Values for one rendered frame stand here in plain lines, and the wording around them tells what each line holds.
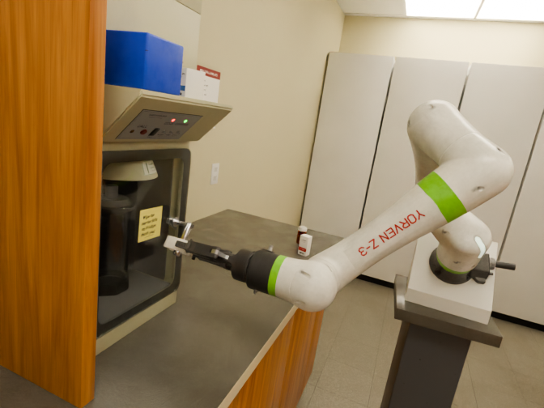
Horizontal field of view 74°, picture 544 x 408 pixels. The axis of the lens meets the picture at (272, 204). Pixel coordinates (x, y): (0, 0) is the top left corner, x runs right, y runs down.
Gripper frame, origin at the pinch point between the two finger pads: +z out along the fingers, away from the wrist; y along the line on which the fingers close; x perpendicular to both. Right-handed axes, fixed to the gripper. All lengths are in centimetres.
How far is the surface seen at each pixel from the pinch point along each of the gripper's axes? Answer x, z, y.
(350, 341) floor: -4, -35, -208
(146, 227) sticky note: -0.2, 4.1, 9.4
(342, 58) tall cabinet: -245, 33, -180
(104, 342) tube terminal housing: 25.9, 5.4, 3.7
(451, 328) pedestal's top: -9, -72, -54
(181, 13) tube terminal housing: -45, 5, 30
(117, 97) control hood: -14.2, -1.4, 38.6
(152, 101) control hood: -16.5, -5.5, 35.7
